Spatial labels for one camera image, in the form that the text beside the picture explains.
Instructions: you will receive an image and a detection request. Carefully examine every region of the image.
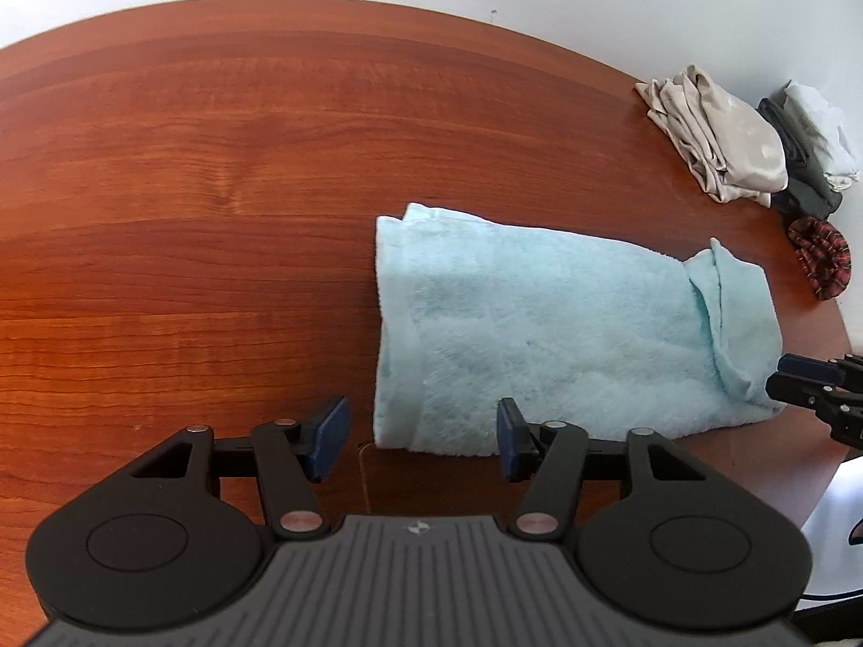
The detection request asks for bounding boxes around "beige crumpled cloth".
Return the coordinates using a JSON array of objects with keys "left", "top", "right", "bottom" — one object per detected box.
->
[{"left": 634, "top": 65, "right": 790, "bottom": 207}]

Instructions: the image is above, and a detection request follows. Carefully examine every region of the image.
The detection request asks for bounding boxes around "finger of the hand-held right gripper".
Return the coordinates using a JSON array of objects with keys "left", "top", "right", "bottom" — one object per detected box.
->
[
  {"left": 777, "top": 352, "right": 863, "bottom": 393},
  {"left": 766, "top": 373, "right": 863, "bottom": 450}
]

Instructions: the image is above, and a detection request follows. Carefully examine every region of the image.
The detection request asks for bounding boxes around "red plaid cloth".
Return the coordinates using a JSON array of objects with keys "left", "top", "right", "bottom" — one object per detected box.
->
[{"left": 786, "top": 217, "right": 852, "bottom": 301}]

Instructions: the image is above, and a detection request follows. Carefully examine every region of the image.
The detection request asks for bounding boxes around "light blue towel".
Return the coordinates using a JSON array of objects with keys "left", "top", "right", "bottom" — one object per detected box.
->
[{"left": 372, "top": 201, "right": 786, "bottom": 459}]

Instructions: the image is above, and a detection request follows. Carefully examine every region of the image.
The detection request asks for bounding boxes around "pale white cloth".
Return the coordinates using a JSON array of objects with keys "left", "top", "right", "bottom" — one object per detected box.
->
[{"left": 782, "top": 79, "right": 862, "bottom": 192}]

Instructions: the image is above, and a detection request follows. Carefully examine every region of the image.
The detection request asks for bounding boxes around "dark green cloth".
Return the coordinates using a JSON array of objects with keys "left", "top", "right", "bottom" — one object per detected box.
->
[{"left": 756, "top": 97, "right": 845, "bottom": 222}]

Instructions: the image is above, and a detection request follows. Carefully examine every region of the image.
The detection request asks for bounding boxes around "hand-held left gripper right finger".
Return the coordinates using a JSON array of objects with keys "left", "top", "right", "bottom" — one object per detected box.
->
[{"left": 496, "top": 397, "right": 709, "bottom": 541}]

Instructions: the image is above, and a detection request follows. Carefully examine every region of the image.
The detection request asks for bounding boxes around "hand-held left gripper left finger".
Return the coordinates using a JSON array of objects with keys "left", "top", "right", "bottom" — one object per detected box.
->
[{"left": 128, "top": 396, "right": 352, "bottom": 541}]

